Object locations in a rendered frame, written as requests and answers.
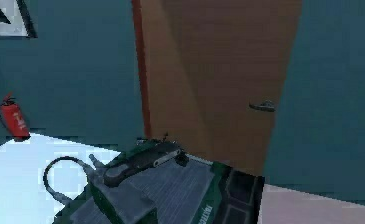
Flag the brown wooden room door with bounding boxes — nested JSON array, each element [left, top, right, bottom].
[[131, 0, 304, 177]]

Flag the red fire extinguisher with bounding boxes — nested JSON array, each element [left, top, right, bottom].
[[0, 92, 32, 142]]

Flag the grey door handle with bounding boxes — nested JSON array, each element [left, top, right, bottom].
[[248, 99, 277, 113]]

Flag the black framed wall picture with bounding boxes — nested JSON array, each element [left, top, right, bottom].
[[0, 0, 38, 40]]

